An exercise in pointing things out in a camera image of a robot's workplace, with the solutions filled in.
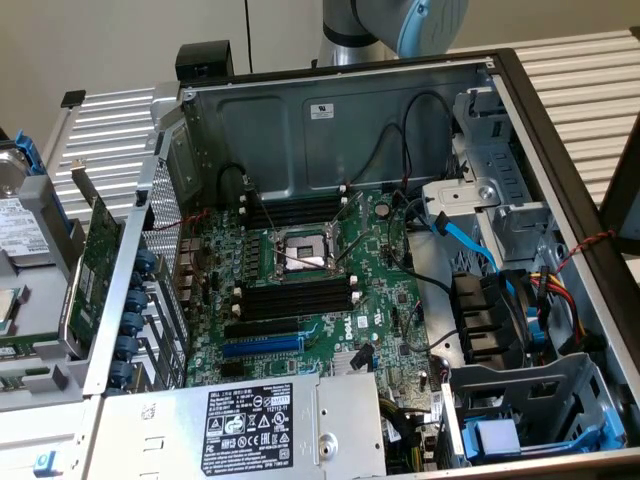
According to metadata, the black box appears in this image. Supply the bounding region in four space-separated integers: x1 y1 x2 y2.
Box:
174 39 236 84

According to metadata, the silver hard disk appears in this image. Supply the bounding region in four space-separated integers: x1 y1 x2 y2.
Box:
0 149 56 266

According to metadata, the short black expansion slot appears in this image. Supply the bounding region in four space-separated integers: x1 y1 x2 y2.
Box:
218 360 252 379

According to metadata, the green graphics card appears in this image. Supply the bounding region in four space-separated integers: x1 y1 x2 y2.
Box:
58 158 127 360

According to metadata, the green motherboard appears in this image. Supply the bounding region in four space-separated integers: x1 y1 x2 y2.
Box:
180 185 447 404

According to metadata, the silver power supply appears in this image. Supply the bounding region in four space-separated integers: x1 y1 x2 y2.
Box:
99 372 389 480

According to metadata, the black power supply label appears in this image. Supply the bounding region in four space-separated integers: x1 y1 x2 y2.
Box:
200 382 295 477

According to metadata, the blue plastic fan clip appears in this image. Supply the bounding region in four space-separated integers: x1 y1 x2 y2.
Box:
524 307 549 346

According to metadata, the red yellow black wire bundle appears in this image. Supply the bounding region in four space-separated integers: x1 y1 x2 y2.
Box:
528 266 587 351

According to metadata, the long black looped wire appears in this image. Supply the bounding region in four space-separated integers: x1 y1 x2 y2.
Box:
399 89 457 194

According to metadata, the red black twisted wire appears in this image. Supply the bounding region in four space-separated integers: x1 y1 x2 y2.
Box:
553 228 617 275
152 208 211 234

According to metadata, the long black expansion slot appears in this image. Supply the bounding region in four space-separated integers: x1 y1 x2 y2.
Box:
223 317 301 340

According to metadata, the black curved wire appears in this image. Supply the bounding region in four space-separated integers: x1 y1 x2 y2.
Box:
399 304 459 351
386 194 454 296

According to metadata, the green spare RAM stick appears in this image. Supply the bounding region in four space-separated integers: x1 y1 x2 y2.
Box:
0 335 64 359

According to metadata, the grey metal PC case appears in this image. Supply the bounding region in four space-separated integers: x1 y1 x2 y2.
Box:
82 47 640 480

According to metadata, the blue expansion slot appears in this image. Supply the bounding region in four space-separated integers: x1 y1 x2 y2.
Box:
221 322 319 359

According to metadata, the thick black looped wire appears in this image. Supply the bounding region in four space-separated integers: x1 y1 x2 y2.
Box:
217 162 250 202

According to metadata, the black case fan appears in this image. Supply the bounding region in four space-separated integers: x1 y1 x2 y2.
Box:
449 269 544 369

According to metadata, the blue disk rail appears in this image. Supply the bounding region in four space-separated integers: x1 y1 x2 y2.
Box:
13 128 51 177

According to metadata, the flat blue disk wire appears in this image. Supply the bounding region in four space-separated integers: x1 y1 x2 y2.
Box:
432 211 517 297

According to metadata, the silver metal disk bay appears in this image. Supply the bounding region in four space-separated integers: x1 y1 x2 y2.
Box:
419 85 561 271

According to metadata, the grey perforated disk bay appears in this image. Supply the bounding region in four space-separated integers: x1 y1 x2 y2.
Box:
439 352 629 469

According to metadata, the thin silver locking lever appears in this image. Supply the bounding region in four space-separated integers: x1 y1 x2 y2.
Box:
246 179 282 240
333 191 365 266

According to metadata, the silver CPU socket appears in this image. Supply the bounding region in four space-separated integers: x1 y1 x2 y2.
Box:
266 218 352 287

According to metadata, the thin black wire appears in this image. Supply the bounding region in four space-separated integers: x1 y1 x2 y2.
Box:
347 122 416 194

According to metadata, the multicoloured wire bundle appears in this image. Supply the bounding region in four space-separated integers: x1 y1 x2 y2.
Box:
378 397 434 474

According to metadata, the silver CPU chip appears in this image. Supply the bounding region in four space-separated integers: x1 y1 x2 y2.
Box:
0 286 30 337

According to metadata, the silver finned heat sink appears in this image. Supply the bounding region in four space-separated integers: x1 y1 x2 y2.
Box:
331 349 376 377

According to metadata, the black wire with plug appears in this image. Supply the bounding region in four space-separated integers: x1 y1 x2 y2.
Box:
349 342 376 372

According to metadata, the blue release button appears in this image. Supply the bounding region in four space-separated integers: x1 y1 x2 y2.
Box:
33 449 59 477

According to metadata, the dark brown panel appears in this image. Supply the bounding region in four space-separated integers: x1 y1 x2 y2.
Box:
598 112 640 259

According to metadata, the blue disk carrier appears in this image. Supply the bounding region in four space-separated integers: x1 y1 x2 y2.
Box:
459 399 629 464

